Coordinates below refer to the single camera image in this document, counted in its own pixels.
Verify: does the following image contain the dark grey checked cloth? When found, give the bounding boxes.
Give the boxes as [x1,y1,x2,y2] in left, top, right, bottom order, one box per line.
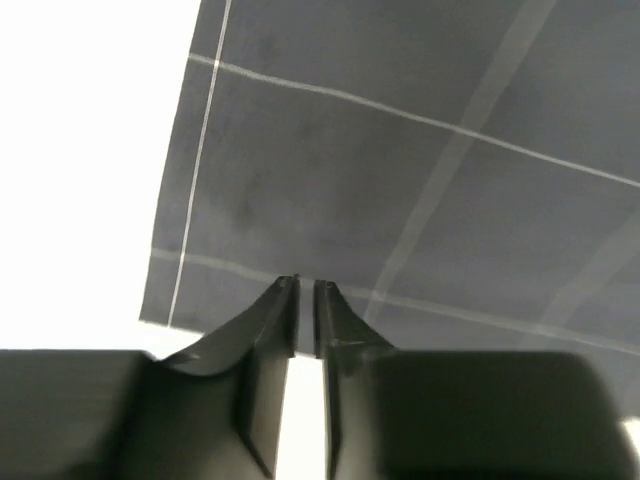
[138,0,640,359]

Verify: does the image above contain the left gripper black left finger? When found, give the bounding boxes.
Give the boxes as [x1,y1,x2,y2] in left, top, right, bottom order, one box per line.
[1,276,300,479]

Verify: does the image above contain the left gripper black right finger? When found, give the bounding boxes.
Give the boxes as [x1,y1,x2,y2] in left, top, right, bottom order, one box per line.
[313,280,639,479]

